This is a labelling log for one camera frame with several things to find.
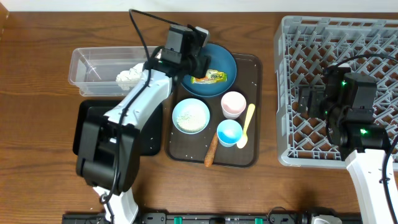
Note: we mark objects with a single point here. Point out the black tray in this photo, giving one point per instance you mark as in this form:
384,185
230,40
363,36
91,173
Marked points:
149,138

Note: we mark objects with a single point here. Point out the yellow snack wrapper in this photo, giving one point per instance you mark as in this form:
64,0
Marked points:
212,76

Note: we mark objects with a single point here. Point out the dark brown serving tray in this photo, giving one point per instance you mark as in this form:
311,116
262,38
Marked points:
193,147

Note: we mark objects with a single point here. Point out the light blue bowl with rice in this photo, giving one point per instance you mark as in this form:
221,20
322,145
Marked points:
191,116

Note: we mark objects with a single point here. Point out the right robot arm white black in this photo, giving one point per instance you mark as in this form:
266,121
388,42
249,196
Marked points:
346,105

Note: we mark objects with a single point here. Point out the dark blue plate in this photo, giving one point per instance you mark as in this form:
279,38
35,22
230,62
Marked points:
221,60

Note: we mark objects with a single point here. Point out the yellow plastic spoon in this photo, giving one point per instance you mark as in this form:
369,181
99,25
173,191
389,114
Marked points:
244,138

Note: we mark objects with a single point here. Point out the white tissue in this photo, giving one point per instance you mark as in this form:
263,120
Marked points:
128,79

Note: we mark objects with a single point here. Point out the blue cup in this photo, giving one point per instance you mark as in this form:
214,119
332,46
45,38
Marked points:
229,132

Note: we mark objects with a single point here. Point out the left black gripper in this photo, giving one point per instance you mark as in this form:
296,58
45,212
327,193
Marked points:
204,65

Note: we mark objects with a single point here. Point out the orange carrot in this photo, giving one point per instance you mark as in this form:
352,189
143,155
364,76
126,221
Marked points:
210,155

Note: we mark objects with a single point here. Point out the grey dishwasher rack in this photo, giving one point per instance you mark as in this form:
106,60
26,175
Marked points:
303,47

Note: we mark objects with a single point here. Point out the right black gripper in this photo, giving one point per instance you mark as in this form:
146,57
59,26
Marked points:
316,96

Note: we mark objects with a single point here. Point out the clear plastic waste bin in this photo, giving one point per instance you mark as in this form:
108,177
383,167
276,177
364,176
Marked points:
94,69

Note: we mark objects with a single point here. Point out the pink cup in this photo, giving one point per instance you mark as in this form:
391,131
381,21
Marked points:
233,104

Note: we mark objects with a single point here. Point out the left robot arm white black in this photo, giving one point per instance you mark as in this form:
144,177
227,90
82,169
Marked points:
106,144

